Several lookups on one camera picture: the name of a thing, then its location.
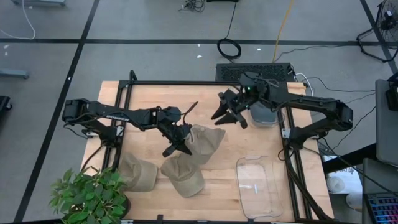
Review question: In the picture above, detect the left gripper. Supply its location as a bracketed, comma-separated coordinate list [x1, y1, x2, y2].
[155, 106, 193, 158]

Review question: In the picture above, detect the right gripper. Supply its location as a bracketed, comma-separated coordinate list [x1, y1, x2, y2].
[211, 89, 259, 130]

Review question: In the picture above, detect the beige cap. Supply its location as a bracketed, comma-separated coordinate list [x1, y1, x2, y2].
[160, 154, 205, 198]
[119, 152, 159, 192]
[185, 123, 227, 166]

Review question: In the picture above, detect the blue denim cap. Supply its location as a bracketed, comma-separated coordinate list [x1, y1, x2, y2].
[249, 101, 279, 128]

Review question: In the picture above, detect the clear plastic bin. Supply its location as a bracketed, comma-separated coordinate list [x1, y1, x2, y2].
[235, 155, 284, 220]
[248, 100, 280, 129]

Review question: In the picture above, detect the black computer tower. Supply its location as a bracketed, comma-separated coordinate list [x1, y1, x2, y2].
[215, 62, 295, 83]

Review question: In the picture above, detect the green potted plant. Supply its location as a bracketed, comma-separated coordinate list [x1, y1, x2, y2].
[49, 166, 131, 224]

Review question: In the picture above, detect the white round object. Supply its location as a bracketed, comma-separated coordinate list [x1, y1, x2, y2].
[326, 175, 345, 194]
[346, 192, 363, 212]

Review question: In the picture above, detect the black desk leg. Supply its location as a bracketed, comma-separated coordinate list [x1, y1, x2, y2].
[322, 142, 377, 175]

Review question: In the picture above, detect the grey desk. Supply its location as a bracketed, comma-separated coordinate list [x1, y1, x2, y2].
[374, 78, 398, 167]
[361, 157, 398, 224]

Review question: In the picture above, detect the black desk device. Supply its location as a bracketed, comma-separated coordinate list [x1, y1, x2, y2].
[385, 72, 398, 112]

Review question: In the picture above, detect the rainbow backlit keyboard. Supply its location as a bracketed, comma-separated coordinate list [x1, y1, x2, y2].
[366, 192, 398, 224]

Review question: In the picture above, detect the grey furniture foot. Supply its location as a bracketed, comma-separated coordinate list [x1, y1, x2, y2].
[0, 68, 30, 80]

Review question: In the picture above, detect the black floor object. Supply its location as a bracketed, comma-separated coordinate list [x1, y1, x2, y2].
[0, 95, 13, 119]

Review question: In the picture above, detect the black floor fan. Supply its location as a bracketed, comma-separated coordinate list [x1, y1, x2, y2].
[356, 0, 398, 63]

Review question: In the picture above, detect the grey cart base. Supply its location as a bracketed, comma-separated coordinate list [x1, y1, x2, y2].
[11, 0, 67, 7]

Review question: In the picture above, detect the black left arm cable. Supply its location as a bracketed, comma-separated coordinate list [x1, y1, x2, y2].
[182, 101, 199, 126]

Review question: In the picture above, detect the black aluminium table frame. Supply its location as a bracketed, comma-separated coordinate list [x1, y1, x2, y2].
[102, 70, 335, 223]

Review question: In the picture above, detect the coiled black cable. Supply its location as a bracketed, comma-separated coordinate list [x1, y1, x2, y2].
[216, 1, 243, 60]

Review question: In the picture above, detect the white cable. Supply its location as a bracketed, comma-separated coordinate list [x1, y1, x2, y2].
[0, 0, 37, 40]
[295, 73, 315, 101]

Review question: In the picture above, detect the yellow cable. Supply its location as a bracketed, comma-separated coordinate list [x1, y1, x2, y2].
[272, 0, 295, 63]

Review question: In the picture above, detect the thin grey floor cable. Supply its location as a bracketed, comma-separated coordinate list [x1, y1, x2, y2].
[273, 45, 358, 63]

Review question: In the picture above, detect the tangle of black cables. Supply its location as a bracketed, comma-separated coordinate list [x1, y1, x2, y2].
[178, 0, 206, 12]

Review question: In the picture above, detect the thin black floor cable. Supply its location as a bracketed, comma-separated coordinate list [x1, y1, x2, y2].
[300, 76, 377, 93]

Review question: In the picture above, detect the thick black cable bundle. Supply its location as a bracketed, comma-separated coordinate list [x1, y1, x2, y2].
[281, 148, 335, 222]

